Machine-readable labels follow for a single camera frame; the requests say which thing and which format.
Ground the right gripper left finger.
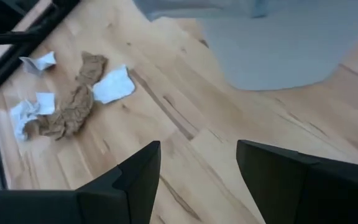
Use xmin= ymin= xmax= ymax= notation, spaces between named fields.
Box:
xmin=0 ymin=140 xmax=162 ymax=224

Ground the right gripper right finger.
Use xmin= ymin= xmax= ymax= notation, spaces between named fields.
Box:
xmin=236 ymin=139 xmax=358 ymax=224

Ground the brown paper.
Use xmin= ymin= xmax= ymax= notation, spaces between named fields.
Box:
xmin=25 ymin=50 xmax=109 ymax=141

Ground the white plastic trash bin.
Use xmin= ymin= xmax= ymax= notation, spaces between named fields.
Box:
xmin=197 ymin=0 xmax=358 ymax=91

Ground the black rig frame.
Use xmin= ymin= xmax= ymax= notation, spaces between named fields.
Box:
xmin=0 ymin=0 xmax=81 ymax=191

